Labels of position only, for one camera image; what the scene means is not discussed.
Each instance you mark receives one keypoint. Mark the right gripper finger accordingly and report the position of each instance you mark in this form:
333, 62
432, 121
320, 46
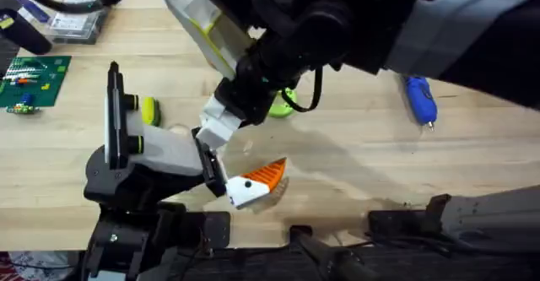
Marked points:
223, 110
213, 133

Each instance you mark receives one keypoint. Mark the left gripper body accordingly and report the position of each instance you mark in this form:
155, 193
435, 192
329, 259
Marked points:
169, 150

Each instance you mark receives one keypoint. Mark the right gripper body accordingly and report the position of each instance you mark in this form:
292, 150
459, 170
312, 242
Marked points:
304, 28

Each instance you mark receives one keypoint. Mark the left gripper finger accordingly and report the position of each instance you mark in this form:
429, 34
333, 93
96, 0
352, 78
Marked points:
249, 188

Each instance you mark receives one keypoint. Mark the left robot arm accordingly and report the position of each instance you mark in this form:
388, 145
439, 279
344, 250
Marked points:
126, 239

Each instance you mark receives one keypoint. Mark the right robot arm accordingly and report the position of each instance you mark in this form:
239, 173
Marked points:
485, 19

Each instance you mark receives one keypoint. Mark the yellow-green toy vegetable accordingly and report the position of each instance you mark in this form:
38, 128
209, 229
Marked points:
149, 111

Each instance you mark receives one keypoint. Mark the blue electric screwdriver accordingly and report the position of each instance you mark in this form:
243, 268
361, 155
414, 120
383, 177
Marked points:
419, 99

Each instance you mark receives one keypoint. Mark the green disc with holes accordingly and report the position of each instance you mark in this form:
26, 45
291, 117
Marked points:
280, 109

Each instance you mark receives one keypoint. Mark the green board with toy blocks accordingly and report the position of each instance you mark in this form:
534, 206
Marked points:
46, 78

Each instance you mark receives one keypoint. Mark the black cylinder with yellow label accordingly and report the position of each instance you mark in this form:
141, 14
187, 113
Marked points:
25, 32

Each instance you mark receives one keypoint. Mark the red white patterned cloth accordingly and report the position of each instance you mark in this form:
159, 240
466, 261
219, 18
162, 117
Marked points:
25, 268

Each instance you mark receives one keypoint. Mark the blue flat strip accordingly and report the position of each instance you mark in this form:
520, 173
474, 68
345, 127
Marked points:
29, 4

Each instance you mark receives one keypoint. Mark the black rail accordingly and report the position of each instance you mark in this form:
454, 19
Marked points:
422, 268

